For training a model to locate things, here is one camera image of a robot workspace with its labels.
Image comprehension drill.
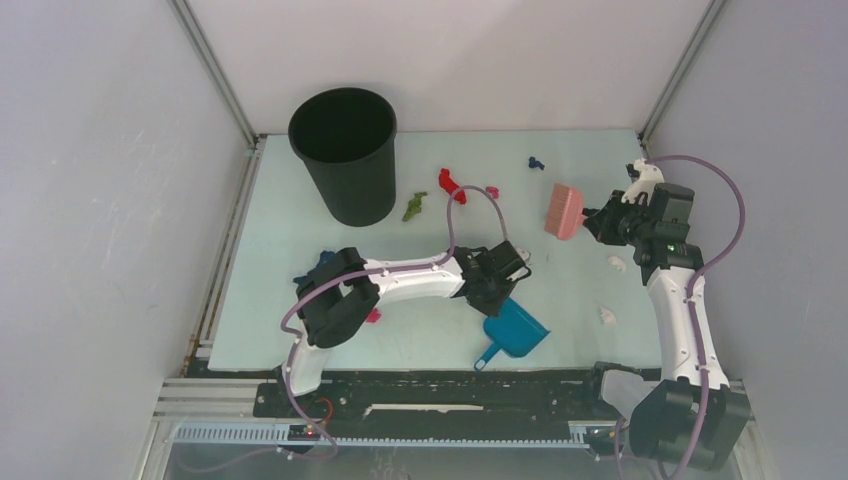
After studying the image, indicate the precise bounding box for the blue plastic dustpan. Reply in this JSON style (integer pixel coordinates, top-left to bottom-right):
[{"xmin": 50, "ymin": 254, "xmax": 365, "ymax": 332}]
[{"xmin": 473, "ymin": 299, "xmax": 550, "ymax": 371}]

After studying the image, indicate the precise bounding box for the pink hand brush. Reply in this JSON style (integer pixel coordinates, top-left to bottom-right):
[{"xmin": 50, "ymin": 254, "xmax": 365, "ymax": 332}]
[{"xmin": 544, "ymin": 183, "xmax": 586, "ymax": 241}]

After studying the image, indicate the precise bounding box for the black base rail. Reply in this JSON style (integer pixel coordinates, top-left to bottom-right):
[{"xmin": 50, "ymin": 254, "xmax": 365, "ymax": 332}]
[{"xmin": 253, "ymin": 369, "xmax": 618, "ymax": 443}]

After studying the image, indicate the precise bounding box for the black cylindrical waste bin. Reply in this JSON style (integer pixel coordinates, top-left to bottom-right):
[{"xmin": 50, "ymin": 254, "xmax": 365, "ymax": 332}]
[{"xmin": 287, "ymin": 87, "xmax": 397, "ymax": 227}]

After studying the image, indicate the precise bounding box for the blue paper scrap left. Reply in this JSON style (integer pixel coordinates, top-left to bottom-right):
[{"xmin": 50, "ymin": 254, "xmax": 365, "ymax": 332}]
[{"xmin": 292, "ymin": 250, "xmax": 336, "ymax": 286}]

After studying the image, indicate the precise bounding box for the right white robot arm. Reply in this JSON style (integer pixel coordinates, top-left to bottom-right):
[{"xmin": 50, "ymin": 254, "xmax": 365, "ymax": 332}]
[{"xmin": 581, "ymin": 183, "xmax": 751, "ymax": 471}]

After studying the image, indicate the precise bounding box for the magenta paper scrap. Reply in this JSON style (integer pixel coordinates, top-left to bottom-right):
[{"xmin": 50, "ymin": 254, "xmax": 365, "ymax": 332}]
[{"xmin": 365, "ymin": 308, "xmax": 382, "ymax": 324}]

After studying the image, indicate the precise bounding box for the red paper scrap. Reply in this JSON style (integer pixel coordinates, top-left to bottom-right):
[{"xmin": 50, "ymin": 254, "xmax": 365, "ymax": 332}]
[{"xmin": 438, "ymin": 168, "xmax": 467, "ymax": 205}]

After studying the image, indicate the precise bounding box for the green paper scrap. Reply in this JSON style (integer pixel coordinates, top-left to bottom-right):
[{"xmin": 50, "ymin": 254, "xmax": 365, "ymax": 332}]
[{"xmin": 402, "ymin": 191, "xmax": 428, "ymax": 223}]

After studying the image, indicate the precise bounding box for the white paper scrap near edge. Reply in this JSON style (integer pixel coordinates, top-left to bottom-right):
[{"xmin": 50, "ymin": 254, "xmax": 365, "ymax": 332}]
[{"xmin": 598, "ymin": 305, "xmax": 617, "ymax": 326}]

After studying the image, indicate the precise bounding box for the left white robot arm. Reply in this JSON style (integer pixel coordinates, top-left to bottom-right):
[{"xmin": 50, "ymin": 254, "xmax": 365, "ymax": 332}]
[{"xmin": 277, "ymin": 240, "xmax": 532, "ymax": 417}]

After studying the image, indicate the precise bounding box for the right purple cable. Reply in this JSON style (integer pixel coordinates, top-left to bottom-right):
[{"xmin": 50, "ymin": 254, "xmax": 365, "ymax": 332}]
[{"xmin": 612, "ymin": 154, "xmax": 747, "ymax": 480}]

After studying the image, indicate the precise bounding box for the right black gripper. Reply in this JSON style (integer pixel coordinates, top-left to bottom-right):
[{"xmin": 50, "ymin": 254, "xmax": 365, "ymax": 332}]
[{"xmin": 585, "ymin": 190, "xmax": 653, "ymax": 247}]

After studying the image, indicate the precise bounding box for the dark blue paper scrap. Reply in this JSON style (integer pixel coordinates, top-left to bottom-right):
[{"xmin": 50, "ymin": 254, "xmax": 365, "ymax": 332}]
[{"xmin": 528, "ymin": 156, "xmax": 546, "ymax": 171}]

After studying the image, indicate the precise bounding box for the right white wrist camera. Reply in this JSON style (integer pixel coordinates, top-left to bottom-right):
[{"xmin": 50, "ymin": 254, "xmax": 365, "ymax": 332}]
[{"xmin": 621, "ymin": 158, "xmax": 665, "ymax": 206}]

